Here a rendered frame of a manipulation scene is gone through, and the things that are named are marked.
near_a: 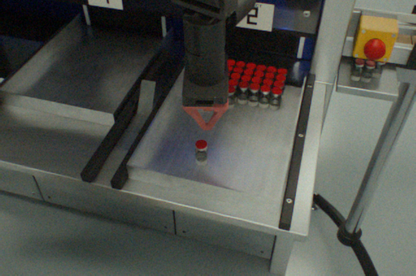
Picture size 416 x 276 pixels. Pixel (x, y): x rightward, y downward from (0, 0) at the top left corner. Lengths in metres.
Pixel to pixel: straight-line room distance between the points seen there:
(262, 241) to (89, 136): 0.83
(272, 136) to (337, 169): 1.20
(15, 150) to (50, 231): 1.00
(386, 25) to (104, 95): 0.59
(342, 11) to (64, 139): 0.59
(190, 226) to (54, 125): 0.78
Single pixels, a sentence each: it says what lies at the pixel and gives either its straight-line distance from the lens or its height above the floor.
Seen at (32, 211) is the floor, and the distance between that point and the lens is 1.91.
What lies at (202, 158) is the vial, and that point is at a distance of 0.73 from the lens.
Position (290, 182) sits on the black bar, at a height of 0.90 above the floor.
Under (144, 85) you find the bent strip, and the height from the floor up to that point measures 0.93.
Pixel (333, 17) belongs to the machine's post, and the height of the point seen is 1.04.
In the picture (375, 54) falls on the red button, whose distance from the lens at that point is 0.88.
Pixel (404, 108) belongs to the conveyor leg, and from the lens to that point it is 1.20.
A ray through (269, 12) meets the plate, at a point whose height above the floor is 1.03.
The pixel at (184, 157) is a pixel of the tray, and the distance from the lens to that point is 0.76.
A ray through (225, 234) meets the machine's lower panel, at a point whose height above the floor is 0.18.
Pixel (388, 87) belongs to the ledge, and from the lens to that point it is 1.00.
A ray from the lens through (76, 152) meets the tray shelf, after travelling 0.81.
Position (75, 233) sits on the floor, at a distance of 1.79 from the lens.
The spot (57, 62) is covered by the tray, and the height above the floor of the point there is 0.88.
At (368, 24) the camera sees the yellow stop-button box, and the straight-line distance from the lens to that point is 0.90.
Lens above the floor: 1.45
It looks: 42 degrees down
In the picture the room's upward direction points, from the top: straight up
